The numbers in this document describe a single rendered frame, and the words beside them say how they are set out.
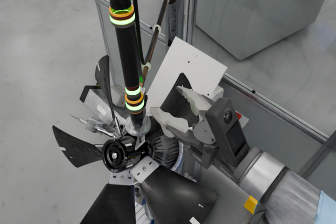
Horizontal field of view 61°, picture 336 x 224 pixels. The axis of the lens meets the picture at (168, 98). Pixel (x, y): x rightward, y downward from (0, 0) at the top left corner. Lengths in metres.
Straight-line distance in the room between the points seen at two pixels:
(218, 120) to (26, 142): 2.37
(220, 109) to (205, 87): 0.67
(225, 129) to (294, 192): 0.14
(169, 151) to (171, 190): 0.19
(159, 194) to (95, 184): 1.40
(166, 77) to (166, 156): 0.33
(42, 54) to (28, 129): 0.98
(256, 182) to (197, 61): 0.71
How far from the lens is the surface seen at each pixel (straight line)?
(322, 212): 0.50
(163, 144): 1.09
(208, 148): 0.51
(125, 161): 0.98
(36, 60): 3.38
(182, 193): 0.97
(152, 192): 0.98
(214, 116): 0.44
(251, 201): 1.14
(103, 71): 1.06
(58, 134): 1.24
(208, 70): 1.11
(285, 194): 0.49
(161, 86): 1.21
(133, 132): 0.76
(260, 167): 0.50
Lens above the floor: 2.10
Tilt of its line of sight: 51 degrees down
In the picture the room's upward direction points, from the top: straight up
